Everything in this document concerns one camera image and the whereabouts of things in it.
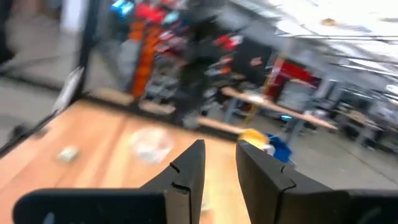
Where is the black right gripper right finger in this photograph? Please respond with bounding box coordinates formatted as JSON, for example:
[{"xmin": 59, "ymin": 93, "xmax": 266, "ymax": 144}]
[{"xmin": 235, "ymin": 139, "xmax": 398, "ymax": 224}]

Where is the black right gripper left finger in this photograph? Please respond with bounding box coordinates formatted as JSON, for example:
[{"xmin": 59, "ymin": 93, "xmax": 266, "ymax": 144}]
[{"xmin": 12, "ymin": 139, "xmax": 206, "ymax": 224}]

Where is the blue plastic object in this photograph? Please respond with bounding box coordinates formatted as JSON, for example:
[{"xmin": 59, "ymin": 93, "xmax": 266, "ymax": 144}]
[{"xmin": 266, "ymin": 133, "xmax": 294, "ymax": 164}]

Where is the yellow cup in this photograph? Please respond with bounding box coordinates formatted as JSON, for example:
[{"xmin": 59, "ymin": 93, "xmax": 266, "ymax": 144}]
[{"xmin": 238, "ymin": 128, "xmax": 270, "ymax": 151}]

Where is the clear plastic bin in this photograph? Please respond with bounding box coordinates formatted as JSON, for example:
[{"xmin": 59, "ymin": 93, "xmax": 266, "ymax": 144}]
[{"xmin": 128, "ymin": 126, "xmax": 174, "ymax": 165}]

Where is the wooden workbench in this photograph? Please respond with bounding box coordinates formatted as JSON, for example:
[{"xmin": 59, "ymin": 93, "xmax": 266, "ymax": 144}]
[{"xmin": 220, "ymin": 86, "xmax": 339, "ymax": 131}]

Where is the red cabinet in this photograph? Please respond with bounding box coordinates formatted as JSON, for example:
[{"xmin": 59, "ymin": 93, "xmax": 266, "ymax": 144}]
[{"xmin": 266, "ymin": 60, "xmax": 322, "ymax": 101}]

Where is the green white sweetener packet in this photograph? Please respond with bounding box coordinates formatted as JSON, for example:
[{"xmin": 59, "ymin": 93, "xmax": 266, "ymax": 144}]
[{"xmin": 57, "ymin": 145, "xmax": 80, "ymax": 163}]

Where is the shelf rack with colourful items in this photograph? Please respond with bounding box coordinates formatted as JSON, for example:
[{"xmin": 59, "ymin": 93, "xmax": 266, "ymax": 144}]
[{"xmin": 107, "ymin": 0, "xmax": 245, "ymax": 105}]

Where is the white tag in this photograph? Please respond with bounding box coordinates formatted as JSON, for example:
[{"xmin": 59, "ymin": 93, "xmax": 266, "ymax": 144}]
[{"xmin": 52, "ymin": 66, "xmax": 85, "ymax": 113}]

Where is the black table edge rail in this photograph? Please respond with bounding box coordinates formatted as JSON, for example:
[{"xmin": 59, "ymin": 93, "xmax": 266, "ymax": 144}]
[{"xmin": 0, "ymin": 95, "xmax": 242, "ymax": 156}]

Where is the black frame post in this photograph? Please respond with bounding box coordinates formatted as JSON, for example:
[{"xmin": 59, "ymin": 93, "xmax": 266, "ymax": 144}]
[{"xmin": 76, "ymin": 0, "xmax": 102, "ymax": 101}]

